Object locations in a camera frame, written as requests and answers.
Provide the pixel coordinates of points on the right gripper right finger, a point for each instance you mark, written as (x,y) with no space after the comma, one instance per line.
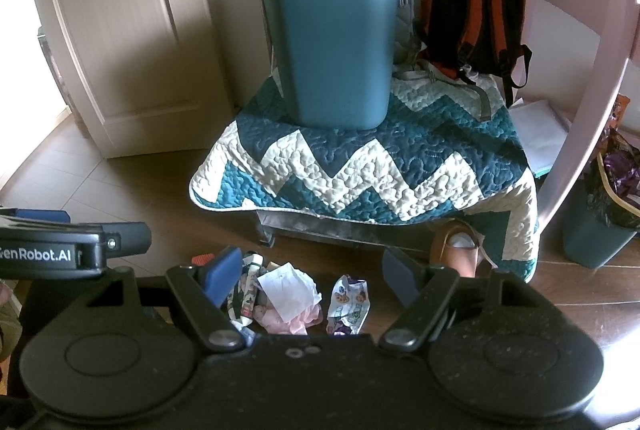
(425,292)

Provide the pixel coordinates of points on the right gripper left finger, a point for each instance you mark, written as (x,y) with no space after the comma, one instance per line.
(201,290)

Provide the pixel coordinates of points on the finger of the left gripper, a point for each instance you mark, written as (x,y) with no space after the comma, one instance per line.
(34,215)

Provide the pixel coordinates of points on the colourful printed wrapper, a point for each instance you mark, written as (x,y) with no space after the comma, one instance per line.
(349,307)

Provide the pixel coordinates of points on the white paper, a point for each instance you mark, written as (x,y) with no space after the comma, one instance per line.
(289,290)

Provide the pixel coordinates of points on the teal plastic trash bin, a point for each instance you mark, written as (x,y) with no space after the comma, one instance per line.
(334,59)

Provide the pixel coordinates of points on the patterned crumpled wrapper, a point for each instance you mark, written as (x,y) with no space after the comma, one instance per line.
(241,299)

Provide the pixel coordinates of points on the brown slipper with sock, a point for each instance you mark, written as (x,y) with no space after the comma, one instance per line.
(457,245)

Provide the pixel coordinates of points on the pink crumpled tissue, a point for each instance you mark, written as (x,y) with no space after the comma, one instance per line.
(268,317)

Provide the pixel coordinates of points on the teal white zigzag quilt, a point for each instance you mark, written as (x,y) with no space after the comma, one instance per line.
(443,151)

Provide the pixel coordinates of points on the beige wooden door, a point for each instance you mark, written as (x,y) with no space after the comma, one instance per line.
(144,75)

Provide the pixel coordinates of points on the black orange backpack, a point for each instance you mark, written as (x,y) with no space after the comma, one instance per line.
(484,35)

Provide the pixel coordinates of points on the grey metal bench frame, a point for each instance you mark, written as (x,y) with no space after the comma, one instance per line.
(273,224)

